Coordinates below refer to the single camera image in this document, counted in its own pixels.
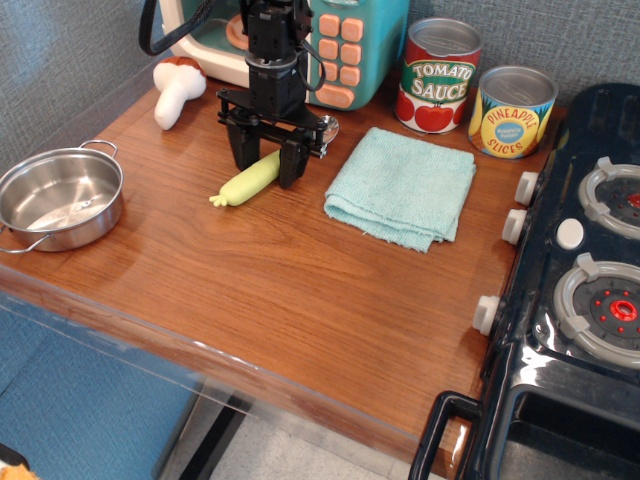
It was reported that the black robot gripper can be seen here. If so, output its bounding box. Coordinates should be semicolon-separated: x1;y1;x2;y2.
217;53;320;189

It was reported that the spoon with yellow-green handle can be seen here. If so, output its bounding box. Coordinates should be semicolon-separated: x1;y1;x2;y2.
209;115;340;207

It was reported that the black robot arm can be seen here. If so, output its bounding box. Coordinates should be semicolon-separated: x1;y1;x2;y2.
217;1;328;189

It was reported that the light blue folded cloth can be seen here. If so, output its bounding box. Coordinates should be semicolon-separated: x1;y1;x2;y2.
324;128;476;253

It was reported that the white plush mushroom toy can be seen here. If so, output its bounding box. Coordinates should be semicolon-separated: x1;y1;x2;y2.
153;56;207;130

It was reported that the toy microwave teal and cream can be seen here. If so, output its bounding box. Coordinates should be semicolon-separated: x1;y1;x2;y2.
170;1;409;111

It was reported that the tomato sauce can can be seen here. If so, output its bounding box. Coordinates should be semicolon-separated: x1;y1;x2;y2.
395;17;483;134

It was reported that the stainless steel pot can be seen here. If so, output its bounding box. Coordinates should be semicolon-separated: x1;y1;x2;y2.
1;139;124;255

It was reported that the pineapple slices can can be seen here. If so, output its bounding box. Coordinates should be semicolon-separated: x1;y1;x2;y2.
468;65;558;159

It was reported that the black toy stove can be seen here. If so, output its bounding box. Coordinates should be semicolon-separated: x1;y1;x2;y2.
410;83;639;479

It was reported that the orange plush toy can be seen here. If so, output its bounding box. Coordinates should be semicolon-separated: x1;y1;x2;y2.
0;465;38;480

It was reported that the black braided cable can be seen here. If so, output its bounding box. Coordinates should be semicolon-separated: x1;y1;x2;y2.
137;0;327;94

